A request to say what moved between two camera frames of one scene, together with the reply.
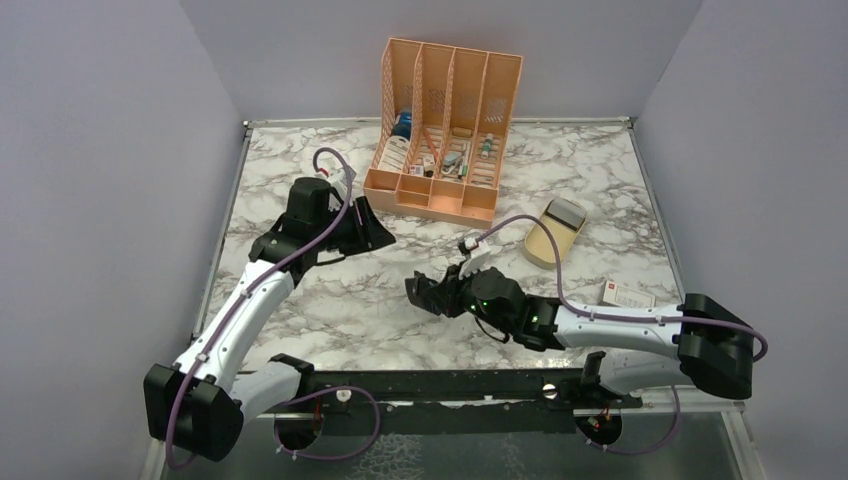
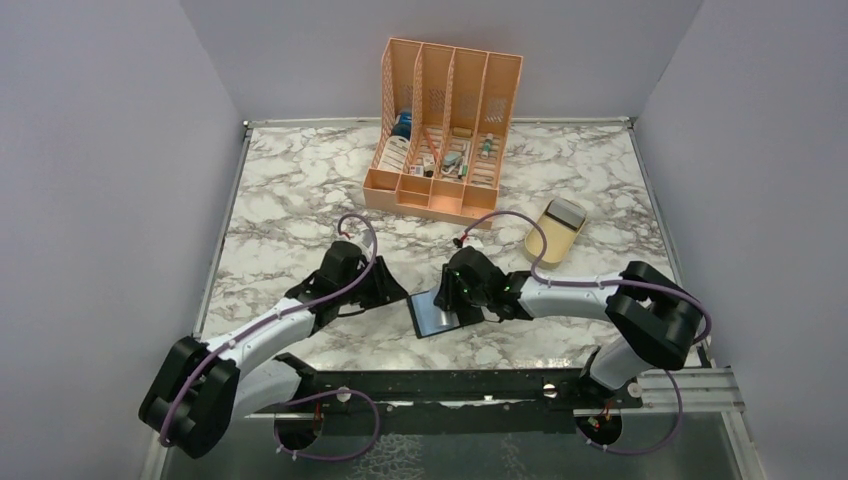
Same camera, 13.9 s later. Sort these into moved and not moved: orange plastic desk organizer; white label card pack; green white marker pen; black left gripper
Moved: black left gripper
Not moved: green white marker pen; orange plastic desk organizer; white label card pack
